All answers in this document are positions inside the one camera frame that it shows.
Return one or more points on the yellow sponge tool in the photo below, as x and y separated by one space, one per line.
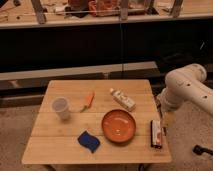
168 119

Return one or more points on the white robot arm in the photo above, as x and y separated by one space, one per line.
186 84

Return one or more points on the white lying bottle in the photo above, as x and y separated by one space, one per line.
125 101

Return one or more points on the orange toy carrot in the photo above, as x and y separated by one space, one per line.
88 101

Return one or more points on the orange round plate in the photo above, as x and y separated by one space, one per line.
118 126

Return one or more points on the wooden table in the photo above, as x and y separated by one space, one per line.
55 141

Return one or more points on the translucent plastic cup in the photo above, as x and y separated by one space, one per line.
61 107

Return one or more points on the blue folded cloth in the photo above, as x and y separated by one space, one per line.
89 141

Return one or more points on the black object on floor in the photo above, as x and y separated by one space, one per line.
199 150

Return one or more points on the wooden workbench shelf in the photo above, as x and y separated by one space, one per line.
53 13

